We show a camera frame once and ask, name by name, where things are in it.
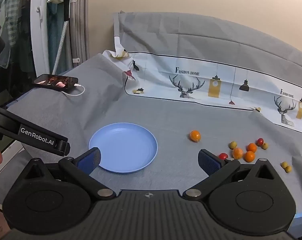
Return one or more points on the teal hanging cloth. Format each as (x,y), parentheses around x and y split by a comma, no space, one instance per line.
(52,30)

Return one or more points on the grey printed tablecloth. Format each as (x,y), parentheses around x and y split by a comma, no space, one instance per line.
(166,117)

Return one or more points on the plaid shirt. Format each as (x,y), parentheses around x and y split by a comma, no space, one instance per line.
(13,10)

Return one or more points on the black smartphone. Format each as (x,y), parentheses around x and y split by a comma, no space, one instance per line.
(54,81)

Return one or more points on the plastic-wrapped small orange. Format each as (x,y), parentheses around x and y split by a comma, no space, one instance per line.
(195,135)

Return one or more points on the blue plastic plate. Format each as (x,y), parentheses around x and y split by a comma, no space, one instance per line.
(123,145)

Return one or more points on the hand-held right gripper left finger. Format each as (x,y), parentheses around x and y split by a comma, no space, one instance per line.
(89,160)

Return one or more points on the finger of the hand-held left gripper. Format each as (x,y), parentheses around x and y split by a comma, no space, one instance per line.
(41,138)

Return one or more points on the grey curtain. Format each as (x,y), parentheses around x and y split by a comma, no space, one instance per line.
(79,30)

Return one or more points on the small yellow-green fruit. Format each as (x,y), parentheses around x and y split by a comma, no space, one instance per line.
(232,145)
(265,146)
(288,169)
(284,164)

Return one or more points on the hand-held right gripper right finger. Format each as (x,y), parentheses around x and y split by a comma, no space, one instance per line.
(211,163)

